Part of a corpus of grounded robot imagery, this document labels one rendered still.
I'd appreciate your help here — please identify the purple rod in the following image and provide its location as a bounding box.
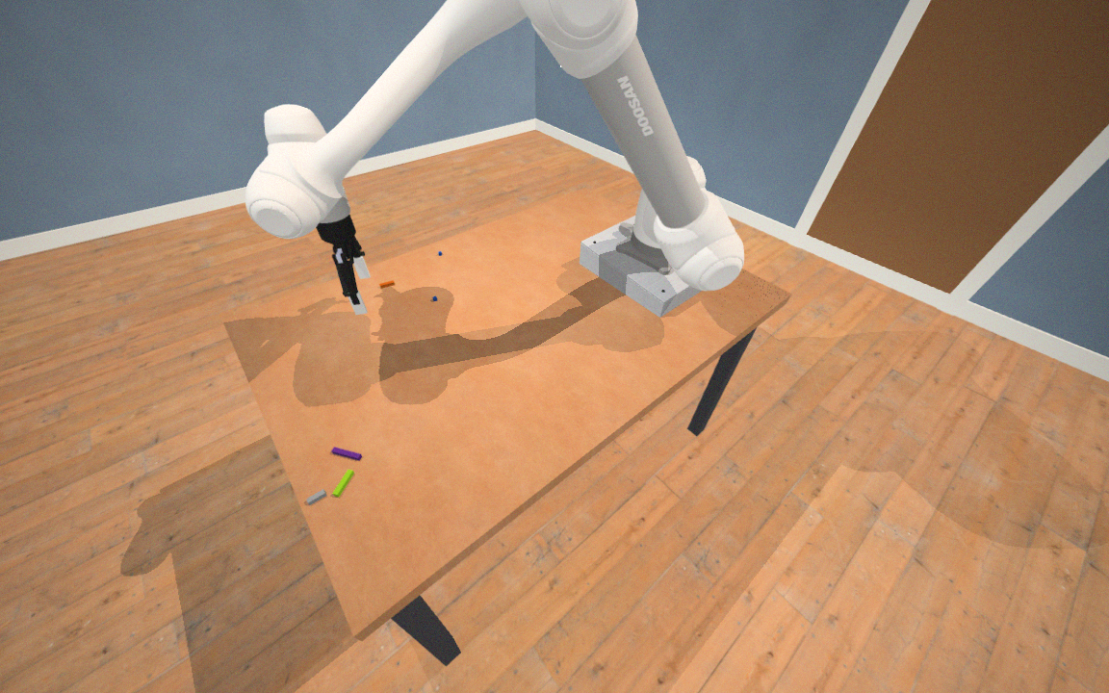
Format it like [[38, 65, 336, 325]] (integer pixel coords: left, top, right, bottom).
[[330, 448, 362, 461]]

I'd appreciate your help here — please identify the lime green rod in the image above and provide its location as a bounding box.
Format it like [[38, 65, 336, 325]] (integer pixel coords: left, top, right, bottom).
[[332, 470, 354, 497]]

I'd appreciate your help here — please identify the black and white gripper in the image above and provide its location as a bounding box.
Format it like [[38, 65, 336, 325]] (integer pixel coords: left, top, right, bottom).
[[316, 215, 372, 315]]

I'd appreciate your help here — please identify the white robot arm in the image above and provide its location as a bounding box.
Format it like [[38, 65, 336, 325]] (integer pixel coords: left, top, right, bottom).
[[245, 0, 744, 291]]

